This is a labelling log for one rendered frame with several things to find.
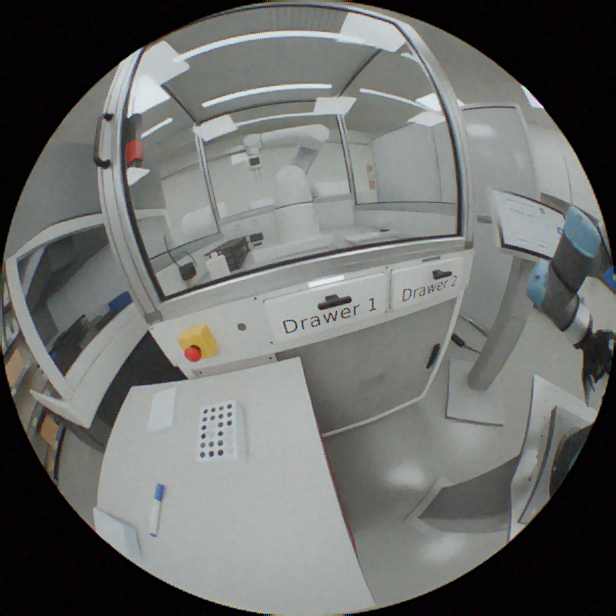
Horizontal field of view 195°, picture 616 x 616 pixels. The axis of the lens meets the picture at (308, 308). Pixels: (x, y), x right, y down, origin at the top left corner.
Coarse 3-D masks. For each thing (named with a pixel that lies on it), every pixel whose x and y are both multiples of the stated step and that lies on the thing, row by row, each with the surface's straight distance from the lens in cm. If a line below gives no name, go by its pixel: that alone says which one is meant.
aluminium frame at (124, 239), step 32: (128, 64) 87; (128, 96) 69; (448, 96) 79; (128, 224) 48; (128, 256) 49; (320, 256) 39; (352, 256) 40; (384, 256) 45; (416, 256) 51; (128, 288) 52; (192, 288) 44; (224, 288) 39; (256, 288) 38; (160, 320) 50
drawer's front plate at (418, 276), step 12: (420, 264) 53; (432, 264) 54; (444, 264) 58; (456, 264) 63; (396, 276) 46; (408, 276) 49; (420, 276) 52; (432, 276) 56; (396, 288) 48; (456, 288) 68; (396, 300) 49; (408, 300) 52; (420, 300) 56
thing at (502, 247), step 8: (488, 192) 100; (504, 192) 104; (512, 192) 107; (488, 200) 100; (536, 200) 115; (496, 208) 94; (552, 208) 121; (496, 216) 91; (496, 224) 89; (496, 232) 89; (496, 240) 88; (504, 248) 85; (512, 248) 86; (520, 248) 89; (520, 256) 91; (528, 256) 92; (536, 256) 93; (544, 256) 96
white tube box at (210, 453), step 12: (204, 408) 42; (216, 408) 41; (228, 408) 40; (240, 408) 41; (204, 420) 42; (216, 420) 39; (228, 420) 38; (240, 420) 39; (204, 432) 39; (216, 432) 38; (240, 432) 38; (204, 444) 40; (216, 444) 37; (228, 444) 36; (240, 444) 36; (204, 456) 39; (216, 456) 36; (228, 456) 35; (240, 456) 35
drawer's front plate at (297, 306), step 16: (320, 288) 39; (336, 288) 39; (352, 288) 41; (368, 288) 43; (384, 288) 45; (272, 304) 38; (288, 304) 38; (304, 304) 39; (352, 304) 43; (368, 304) 45; (384, 304) 48; (272, 320) 40; (320, 320) 42; (336, 320) 43; (352, 320) 45; (288, 336) 43
